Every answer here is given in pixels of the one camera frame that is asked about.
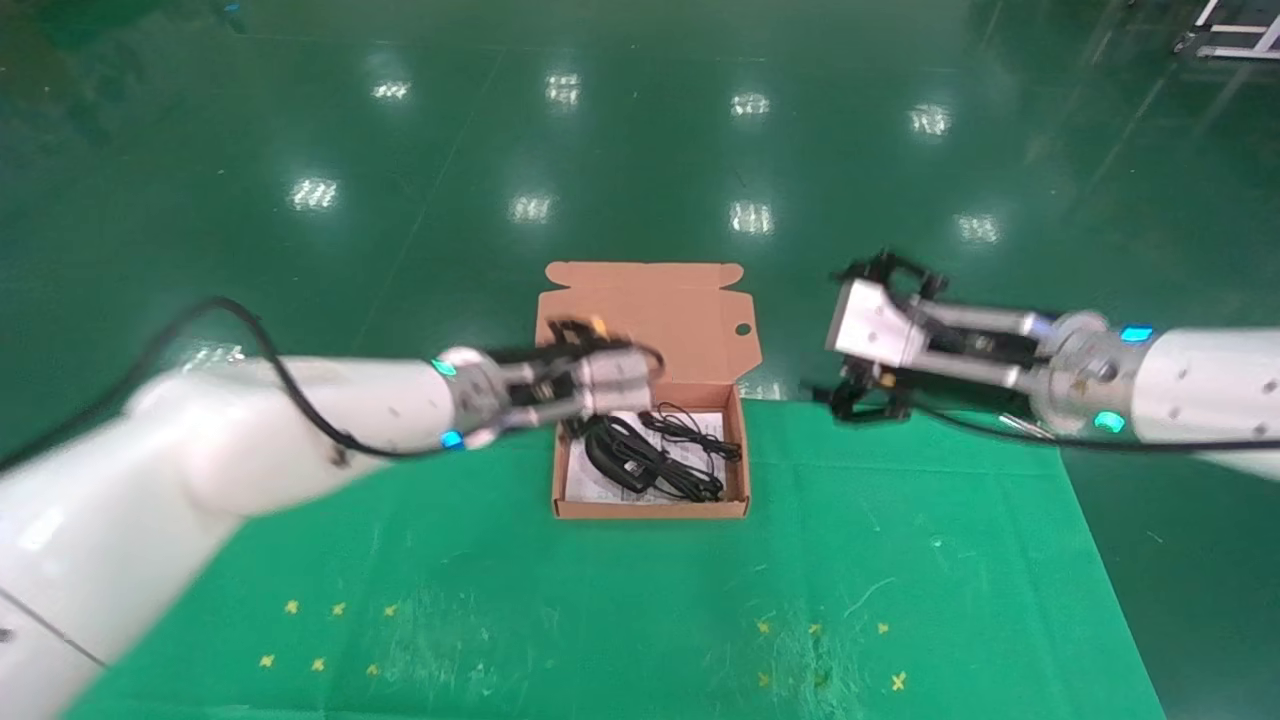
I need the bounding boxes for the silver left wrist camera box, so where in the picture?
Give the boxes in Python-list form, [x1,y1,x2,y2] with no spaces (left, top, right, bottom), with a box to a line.
[500,343,663,426]

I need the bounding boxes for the white wheeled cart frame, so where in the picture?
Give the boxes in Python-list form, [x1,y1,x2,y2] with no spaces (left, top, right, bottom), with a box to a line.
[1175,0,1280,60]

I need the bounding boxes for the orange cardboard box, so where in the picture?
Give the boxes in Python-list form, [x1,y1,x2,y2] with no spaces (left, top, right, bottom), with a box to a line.
[535,261,763,520]

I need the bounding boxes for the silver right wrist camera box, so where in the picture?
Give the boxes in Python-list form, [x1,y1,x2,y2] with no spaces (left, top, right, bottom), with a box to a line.
[825,277,1057,394]

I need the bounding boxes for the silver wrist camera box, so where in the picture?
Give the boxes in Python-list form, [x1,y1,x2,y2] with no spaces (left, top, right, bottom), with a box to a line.
[825,277,1057,394]
[500,343,663,426]

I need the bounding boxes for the black wired computer mouse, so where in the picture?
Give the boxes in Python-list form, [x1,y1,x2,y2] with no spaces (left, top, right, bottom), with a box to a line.
[640,402,746,504]

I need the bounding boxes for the white printed instruction sheet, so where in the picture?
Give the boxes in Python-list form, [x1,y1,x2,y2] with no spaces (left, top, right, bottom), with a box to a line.
[565,408,727,505]

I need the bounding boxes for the black data cable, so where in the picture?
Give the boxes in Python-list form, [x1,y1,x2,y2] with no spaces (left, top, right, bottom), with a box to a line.
[582,412,667,494]

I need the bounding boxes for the green table mat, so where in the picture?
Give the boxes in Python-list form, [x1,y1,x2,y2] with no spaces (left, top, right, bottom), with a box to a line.
[60,397,1167,720]

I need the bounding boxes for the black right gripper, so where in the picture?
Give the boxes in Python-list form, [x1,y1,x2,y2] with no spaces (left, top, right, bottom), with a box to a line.
[812,249,1046,425]

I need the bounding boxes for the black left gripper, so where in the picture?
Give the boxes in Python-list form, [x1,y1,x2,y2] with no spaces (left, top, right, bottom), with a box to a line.
[506,345,583,429]

